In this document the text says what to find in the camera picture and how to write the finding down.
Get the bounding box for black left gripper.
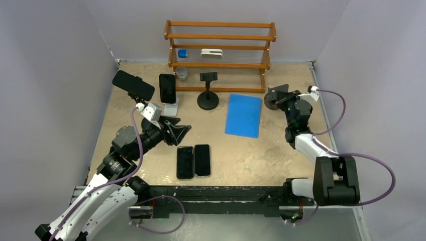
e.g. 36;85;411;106
131;114;190;160

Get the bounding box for black smartphone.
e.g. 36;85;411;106
176;146;194;180

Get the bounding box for black phone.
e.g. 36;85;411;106
159;73;176;104
112;70;155;101
194;144;211;177

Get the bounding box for black round-base phone stand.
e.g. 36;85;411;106
197;72;219;110

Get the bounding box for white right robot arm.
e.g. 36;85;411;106
272;90;360;206

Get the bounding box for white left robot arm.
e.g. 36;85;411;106
35;116;191;240

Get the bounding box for white folding phone stand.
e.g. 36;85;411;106
163;97;179;117

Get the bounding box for black phone on white stand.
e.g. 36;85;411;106
159;73;176;104

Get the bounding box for black phone on tripod stand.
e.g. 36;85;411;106
112;70;155;101

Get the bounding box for blue rectangular mat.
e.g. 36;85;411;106
225;94;262;138

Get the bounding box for clear plastic cup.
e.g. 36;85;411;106
175;67;188;80

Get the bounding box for blue small box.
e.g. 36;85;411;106
177;49;189;59

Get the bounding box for orange wooden shelf rack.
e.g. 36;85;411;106
164;20;277;93

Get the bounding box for white rectangular device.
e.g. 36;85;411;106
200;48;223;59

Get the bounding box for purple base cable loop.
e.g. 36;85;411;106
128;195;185;235

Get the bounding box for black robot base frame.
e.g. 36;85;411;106
70;185;334;220

